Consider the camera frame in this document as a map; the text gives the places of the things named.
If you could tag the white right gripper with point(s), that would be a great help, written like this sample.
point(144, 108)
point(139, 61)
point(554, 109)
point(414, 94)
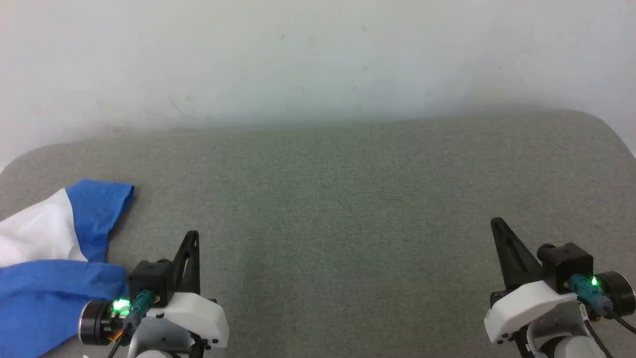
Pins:
point(526, 308)

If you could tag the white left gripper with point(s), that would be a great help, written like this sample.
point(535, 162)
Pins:
point(198, 318)

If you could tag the blue and white garment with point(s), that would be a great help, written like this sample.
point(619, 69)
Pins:
point(94, 209)

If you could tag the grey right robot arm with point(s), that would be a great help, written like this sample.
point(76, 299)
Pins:
point(576, 350)

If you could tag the grey fabric sofa cushion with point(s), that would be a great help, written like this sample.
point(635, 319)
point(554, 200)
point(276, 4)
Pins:
point(323, 199)

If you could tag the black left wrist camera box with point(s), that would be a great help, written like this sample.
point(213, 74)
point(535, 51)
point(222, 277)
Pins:
point(149, 278)

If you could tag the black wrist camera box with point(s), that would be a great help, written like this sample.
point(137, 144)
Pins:
point(149, 278)
point(566, 263)

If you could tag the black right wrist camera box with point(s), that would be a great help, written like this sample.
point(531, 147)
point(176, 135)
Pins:
point(566, 263)

